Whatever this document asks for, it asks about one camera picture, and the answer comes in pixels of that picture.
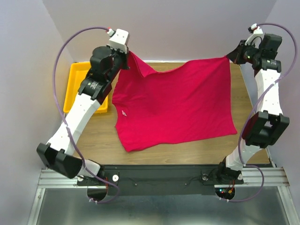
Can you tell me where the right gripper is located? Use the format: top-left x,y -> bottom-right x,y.
226,39 -> 263,64

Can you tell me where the red t shirt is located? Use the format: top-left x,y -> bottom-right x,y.
112,53 -> 237,152

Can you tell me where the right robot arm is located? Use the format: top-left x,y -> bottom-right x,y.
216,34 -> 290,183

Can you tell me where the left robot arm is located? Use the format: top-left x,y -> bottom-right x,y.
37,45 -> 128,185

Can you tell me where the yellow plastic tray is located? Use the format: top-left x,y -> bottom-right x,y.
63,61 -> 109,114

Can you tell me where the white knob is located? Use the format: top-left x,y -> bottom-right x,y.
112,174 -> 119,182

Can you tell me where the silver knob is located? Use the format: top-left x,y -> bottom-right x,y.
202,174 -> 209,181

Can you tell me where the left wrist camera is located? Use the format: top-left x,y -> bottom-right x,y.
107,28 -> 130,53

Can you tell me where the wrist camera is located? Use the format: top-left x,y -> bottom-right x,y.
107,28 -> 130,53
245,23 -> 263,45

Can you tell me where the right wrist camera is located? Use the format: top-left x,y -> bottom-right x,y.
245,23 -> 263,45

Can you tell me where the left aluminium side rail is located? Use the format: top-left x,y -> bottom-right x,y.
52,112 -> 68,161

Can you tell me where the aluminium frame rail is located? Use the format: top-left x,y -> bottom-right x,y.
240,167 -> 290,187

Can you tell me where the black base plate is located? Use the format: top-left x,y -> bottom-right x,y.
76,164 -> 243,200

